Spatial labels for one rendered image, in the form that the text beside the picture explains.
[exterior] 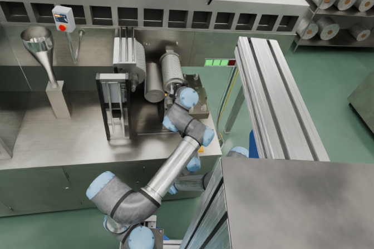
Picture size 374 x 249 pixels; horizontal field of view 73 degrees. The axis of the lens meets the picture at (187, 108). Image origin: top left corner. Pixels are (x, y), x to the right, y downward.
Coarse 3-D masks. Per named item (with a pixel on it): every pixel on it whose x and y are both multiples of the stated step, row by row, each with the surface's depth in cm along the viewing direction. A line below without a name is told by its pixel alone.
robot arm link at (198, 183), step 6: (180, 174) 139; (210, 174) 109; (180, 180) 129; (186, 180) 124; (192, 180) 120; (198, 180) 116; (204, 180) 110; (174, 186) 134; (180, 186) 129; (186, 186) 124; (192, 186) 120; (198, 186) 116; (204, 186) 110; (174, 192) 134
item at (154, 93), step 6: (150, 66) 167; (156, 66) 169; (150, 72) 164; (156, 72) 164; (150, 78) 160; (156, 78) 160; (162, 78) 166; (150, 84) 157; (156, 84) 157; (162, 84) 161; (150, 90) 154; (156, 90) 154; (162, 90) 157; (150, 96) 158; (156, 96) 159; (162, 96) 160
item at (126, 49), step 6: (120, 30) 152; (126, 30) 152; (132, 30) 153; (120, 36) 147; (126, 36) 148; (132, 36) 149; (120, 42) 144; (126, 42) 144; (132, 42) 145; (120, 48) 140; (126, 48) 140; (132, 48) 141; (120, 54) 136; (126, 54) 137; (132, 54) 138; (120, 60) 134; (126, 60) 134; (132, 60) 135; (120, 66) 133; (126, 66) 134; (132, 66) 134
